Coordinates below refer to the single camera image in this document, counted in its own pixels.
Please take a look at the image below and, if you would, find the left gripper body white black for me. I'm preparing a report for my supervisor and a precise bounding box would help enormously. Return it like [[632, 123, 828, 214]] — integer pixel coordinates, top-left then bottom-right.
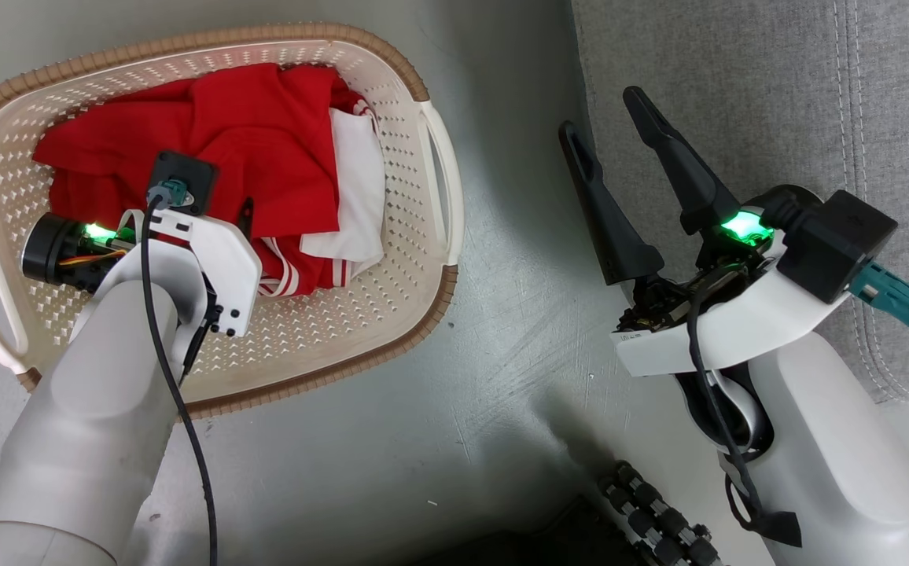
[[22, 208, 263, 337]]

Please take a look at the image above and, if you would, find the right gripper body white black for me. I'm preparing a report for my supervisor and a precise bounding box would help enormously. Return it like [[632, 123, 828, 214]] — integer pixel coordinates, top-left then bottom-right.
[[610, 206, 852, 378]]

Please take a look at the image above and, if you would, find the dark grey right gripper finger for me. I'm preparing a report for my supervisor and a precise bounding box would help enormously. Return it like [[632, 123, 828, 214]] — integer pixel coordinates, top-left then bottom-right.
[[622, 86, 742, 235], [558, 120, 666, 286]]

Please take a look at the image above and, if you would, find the red garment with white stripes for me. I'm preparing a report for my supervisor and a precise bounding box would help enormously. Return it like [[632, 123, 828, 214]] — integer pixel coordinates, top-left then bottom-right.
[[32, 63, 369, 298]]

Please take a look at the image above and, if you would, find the cream plastic laundry basket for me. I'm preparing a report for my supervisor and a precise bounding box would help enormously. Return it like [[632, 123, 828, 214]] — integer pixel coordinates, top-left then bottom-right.
[[0, 22, 465, 420]]

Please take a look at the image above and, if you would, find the grey fabric sofa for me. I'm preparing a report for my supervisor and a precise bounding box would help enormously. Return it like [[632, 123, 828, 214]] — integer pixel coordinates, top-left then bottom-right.
[[571, 0, 909, 403]]

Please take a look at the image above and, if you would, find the black roller wheel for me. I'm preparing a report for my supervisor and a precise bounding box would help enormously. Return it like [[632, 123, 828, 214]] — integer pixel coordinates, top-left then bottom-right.
[[598, 461, 727, 566]]

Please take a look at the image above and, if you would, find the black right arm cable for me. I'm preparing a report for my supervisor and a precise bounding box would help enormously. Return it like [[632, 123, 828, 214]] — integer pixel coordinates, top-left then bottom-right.
[[686, 275, 803, 549]]

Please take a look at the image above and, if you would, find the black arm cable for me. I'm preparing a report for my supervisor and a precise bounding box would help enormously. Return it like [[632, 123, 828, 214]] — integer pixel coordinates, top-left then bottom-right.
[[686, 275, 803, 549], [140, 193, 219, 566]]

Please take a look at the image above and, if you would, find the teal left camera connector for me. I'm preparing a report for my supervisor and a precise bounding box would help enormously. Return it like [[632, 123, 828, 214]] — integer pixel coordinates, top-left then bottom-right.
[[146, 179, 192, 209]]

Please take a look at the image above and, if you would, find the teal camera connector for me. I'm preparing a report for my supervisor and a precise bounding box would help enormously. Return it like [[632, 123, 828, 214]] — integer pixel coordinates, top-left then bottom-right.
[[848, 262, 909, 347], [146, 179, 192, 209]]

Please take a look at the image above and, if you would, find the teal right camera connector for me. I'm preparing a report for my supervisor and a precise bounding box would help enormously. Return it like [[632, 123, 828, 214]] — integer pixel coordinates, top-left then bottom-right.
[[848, 262, 909, 347]]

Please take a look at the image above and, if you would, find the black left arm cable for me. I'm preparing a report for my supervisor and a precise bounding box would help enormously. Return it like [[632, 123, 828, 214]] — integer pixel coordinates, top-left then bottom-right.
[[140, 193, 219, 566]]

